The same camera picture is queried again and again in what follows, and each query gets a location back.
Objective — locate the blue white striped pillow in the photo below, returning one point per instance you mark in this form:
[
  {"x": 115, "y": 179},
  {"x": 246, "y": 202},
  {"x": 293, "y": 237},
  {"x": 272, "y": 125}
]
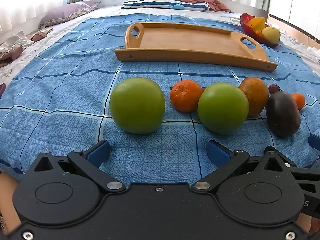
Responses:
[{"x": 155, "y": 1}]

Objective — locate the wooden tray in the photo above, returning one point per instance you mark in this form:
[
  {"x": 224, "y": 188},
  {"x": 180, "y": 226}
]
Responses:
[{"x": 190, "y": 42}]

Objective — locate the purple pillow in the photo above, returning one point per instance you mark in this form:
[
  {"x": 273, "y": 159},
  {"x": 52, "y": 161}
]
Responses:
[{"x": 65, "y": 13}]

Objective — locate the orange mandarin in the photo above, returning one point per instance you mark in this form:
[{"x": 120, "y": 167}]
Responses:
[{"x": 186, "y": 96}]

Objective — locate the dark purple round fruit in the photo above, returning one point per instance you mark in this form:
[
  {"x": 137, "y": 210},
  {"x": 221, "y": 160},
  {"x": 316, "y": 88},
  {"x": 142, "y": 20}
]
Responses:
[{"x": 282, "y": 115}]

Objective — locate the yellow pear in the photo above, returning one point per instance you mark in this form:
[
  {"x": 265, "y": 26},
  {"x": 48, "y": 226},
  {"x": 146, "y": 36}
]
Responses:
[{"x": 271, "y": 35}]

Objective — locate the yellow star fruit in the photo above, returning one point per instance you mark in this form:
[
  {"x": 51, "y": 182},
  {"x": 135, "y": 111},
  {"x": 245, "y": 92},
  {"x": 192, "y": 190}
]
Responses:
[{"x": 257, "y": 23}]

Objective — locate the blue checked blanket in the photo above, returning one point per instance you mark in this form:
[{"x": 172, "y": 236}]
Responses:
[{"x": 62, "y": 92}]

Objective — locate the white cloth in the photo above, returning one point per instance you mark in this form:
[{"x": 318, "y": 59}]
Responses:
[{"x": 17, "y": 41}]

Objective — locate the brownish orange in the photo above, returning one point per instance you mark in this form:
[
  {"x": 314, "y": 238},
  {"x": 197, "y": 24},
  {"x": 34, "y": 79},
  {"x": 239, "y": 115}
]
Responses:
[{"x": 256, "y": 95}]

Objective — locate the small orange kumquat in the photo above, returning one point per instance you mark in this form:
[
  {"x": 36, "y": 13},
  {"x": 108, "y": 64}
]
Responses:
[{"x": 300, "y": 100}]

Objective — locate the white sheer curtain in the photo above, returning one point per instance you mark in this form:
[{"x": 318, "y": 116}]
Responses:
[{"x": 37, "y": 0}]

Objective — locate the white floral bed sheet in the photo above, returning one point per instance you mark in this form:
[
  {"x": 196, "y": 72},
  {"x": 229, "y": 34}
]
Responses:
[{"x": 30, "y": 55}]

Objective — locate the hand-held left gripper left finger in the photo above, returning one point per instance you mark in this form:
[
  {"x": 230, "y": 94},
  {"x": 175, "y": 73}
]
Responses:
[{"x": 98, "y": 153}]

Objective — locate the white wardrobe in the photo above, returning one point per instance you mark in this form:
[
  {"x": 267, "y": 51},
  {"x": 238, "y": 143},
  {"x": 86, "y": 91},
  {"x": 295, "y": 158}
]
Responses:
[{"x": 297, "y": 2}]

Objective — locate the green apple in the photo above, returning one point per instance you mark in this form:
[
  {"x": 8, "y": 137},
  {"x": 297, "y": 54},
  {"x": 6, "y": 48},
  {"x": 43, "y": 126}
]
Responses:
[
  {"x": 222, "y": 108},
  {"x": 137, "y": 105}
]

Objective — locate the person's right hand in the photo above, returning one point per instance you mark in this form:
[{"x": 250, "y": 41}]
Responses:
[{"x": 311, "y": 223}]

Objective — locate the wooden side board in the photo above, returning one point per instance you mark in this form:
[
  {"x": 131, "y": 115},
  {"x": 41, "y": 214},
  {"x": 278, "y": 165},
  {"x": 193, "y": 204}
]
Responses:
[{"x": 295, "y": 28}]

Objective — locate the red glass bowl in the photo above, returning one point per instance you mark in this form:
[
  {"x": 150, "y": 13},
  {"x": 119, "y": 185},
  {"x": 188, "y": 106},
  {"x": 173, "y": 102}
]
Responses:
[{"x": 246, "y": 25}]

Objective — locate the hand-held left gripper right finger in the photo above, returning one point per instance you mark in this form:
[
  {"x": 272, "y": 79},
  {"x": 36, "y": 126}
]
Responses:
[{"x": 217, "y": 155}]

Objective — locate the small white packet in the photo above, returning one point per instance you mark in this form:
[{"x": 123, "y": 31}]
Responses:
[{"x": 235, "y": 19}]

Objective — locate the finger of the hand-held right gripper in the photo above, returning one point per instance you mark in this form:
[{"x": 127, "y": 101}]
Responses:
[
  {"x": 308, "y": 178},
  {"x": 314, "y": 142}
]

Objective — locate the white crumpled clothes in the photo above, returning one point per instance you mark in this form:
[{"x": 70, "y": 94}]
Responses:
[{"x": 315, "y": 53}]

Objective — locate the small orange fruit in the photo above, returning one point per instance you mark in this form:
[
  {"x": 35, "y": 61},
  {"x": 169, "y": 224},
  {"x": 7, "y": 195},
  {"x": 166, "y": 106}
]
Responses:
[{"x": 258, "y": 33}]

